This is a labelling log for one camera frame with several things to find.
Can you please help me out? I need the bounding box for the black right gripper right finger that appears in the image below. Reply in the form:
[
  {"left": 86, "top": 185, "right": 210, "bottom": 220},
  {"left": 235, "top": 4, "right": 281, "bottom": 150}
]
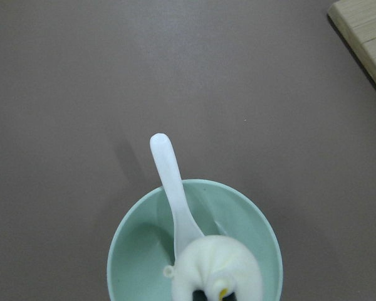
[{"left": 224, "top": 291, "right": 239, "bottom": 301}]

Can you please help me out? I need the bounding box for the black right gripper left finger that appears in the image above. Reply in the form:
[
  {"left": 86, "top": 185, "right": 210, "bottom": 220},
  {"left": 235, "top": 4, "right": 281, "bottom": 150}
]
[{"left": 192, "top": 290, "right": 207, "bottom": 301}]

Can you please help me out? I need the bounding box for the white steamed bun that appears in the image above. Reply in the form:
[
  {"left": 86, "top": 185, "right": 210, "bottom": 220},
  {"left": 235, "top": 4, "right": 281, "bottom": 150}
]
[{"left": 164, "top": 235, "right": 263, "bottom": 300}]

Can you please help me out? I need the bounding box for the white ceramic spoon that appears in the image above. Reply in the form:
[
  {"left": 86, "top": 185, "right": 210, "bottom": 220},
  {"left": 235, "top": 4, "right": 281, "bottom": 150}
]
[{"left": 150, "top": 133, "right": 204, "bottom": 258}]

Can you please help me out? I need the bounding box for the mint green bowl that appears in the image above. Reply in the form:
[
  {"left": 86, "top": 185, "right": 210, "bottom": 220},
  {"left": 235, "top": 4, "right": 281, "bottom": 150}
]
[{"left": 107, "top": 179, "right": 283, "bottom": 300}]

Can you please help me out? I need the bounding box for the bamboo cutting board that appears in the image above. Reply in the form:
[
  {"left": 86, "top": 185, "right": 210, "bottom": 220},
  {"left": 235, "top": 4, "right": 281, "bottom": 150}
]
[{"left": 327, "top": 0, "right": 376, "bottom": 86}]

